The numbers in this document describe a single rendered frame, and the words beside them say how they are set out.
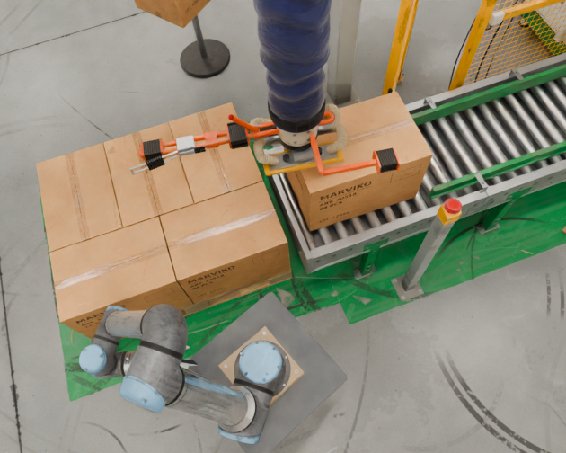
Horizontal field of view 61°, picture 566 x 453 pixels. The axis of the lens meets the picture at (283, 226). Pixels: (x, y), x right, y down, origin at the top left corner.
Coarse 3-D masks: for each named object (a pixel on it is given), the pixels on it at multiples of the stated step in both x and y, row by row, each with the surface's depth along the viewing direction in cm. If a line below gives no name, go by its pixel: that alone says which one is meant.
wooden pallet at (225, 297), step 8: (288, 272) 285; (264, 280) 293; (272, 280) 288; (280, 280) 293; (240, 288) 279; (248, 288) 292; (256, 288) 291; (216, 296) 278; (224, 296) 290; (232, 296) 290; (240, 296) 291; (200, 304) 280; (208, 304) 285; (216, 304) 288; (184, 312) 287; (192, 312) 287
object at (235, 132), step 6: (228, 126) 196; (234, 126) 196; (240, 126) 195; (228, 132) 193; (234, 132) 194; (240, 132) 194; (246, 132) 192; (228, 138) 191; (234, 138) 193; (240, 138) 192; (246, 138) 192; (234, 144) 194; (240, 144) 195; (246, 144) 195
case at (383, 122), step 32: (384, 96) 234; (352, 128) 226; (384, 128) 225; (416, 128) 224; (352, 160) 218; (416, 160) 217; (320, 192) 214; (352, 192) 225; (384, 192) 236; (416, 192) 249; (320, 224) 244
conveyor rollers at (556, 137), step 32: (512, 96) 279; (544, 96) 278; (448, 128) 272; (480, 128) 271; (512, 128) 271; (544, 128) 271; (448, 160) 263; (480, 160) 263; (288, 192) 259; (352, 224) 250
